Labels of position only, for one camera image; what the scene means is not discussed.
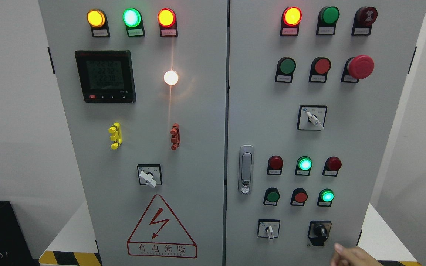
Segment grey electrical control cabinet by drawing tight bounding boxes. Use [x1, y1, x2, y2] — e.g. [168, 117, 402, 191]
[39, 0, 426, 266]

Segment yellow indicator light top left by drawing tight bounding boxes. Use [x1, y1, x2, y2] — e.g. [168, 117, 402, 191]
[87, 9, 110, 38]

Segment lit green indicator light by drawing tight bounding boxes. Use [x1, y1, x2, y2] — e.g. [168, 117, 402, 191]
[123, 8, 145, 37]

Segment green push button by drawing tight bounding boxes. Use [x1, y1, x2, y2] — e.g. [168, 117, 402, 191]
[274, 56, 296, 83]
[263, 187, 280, 206]

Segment red electric hazard sticker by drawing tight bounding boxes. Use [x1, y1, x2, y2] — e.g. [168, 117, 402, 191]
[127, 195, 197, 259]

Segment person's hand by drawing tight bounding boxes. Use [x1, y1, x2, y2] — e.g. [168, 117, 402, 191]
[330, 243, 382, 266]

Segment green push button upper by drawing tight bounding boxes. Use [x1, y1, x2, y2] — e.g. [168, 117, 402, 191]
[274, 56, 296, 83]

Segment white lever selector switch upper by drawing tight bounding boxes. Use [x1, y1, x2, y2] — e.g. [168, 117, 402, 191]
[297, 105, 328, 131]

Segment red terminal clip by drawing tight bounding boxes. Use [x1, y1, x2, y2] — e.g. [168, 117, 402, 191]
[170, 123, 181, 150]

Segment orange-red indicator light left door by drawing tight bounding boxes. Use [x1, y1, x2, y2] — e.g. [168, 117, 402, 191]
[158, 8, 178, 37]

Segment dark red indicator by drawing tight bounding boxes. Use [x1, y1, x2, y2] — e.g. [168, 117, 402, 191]
[267, 155, 284, 175]
[322, 156, 342, 177]

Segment dark red indicator left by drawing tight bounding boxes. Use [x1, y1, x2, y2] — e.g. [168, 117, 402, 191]
[267, 155, 284, 175]

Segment dark red indicator right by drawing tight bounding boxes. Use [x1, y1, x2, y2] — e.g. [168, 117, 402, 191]
[322, 156, 342, 177]

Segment silver door lock handle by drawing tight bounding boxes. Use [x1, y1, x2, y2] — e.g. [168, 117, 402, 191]
[238, 145, 255, 195]

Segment dark red buzzer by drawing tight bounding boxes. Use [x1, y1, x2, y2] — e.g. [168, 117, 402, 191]
[351, 6, 378, 36]

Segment orange-red indicator light door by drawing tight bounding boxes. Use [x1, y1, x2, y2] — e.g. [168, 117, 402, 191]
[280, 7, 302, 36]
[158, 8, 178, 37]

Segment lit green button lower right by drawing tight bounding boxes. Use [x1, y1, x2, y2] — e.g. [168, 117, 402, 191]
[317, 188, 335, 207]

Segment red push button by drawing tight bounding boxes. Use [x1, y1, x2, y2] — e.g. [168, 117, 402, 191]
[309, 56, 331, 83]
[290, 188, 308, 207]

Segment orange-red indicator light right door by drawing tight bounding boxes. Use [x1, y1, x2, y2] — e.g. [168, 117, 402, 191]
[280, 7, 302, 36]

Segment glowing white indicator light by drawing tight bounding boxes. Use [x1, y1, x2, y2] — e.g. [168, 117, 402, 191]
[163, 70, 179, 86]

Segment lit green indicator middle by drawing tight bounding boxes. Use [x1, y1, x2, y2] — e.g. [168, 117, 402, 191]
[295, 156, 313, 176]

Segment white-handled selector switch left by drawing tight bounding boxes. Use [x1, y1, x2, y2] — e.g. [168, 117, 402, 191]
[137, 164, 163, 188]

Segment black digital power meter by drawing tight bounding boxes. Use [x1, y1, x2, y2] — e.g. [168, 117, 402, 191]
[74, 50, 136, 103]

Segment red push button lower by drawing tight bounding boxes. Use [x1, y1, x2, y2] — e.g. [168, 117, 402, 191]
[290, 188, 308, 207]

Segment red emergency stop button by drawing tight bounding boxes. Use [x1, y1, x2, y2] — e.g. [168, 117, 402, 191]
[341, 55, 374, 83]

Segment black rotary knob switch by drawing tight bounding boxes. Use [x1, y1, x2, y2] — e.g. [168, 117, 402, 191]
[307, 220, 332, 246]

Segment dark green indicator light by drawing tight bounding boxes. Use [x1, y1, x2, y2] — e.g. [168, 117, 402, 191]
[316, 6, 340, 35]

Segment small white selector switch bottom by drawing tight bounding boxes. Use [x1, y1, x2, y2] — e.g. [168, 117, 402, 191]
[257, 219, 280, 240]

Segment green push button lower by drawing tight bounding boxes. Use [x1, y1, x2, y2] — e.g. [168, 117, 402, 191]
[263, 187, 280, 206]

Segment red push button upper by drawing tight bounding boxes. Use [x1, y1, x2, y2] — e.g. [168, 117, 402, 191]
[309, 56, 331, 83]

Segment yellow terminal clip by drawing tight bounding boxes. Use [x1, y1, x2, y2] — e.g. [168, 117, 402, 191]
[108, 122, 123, 150]

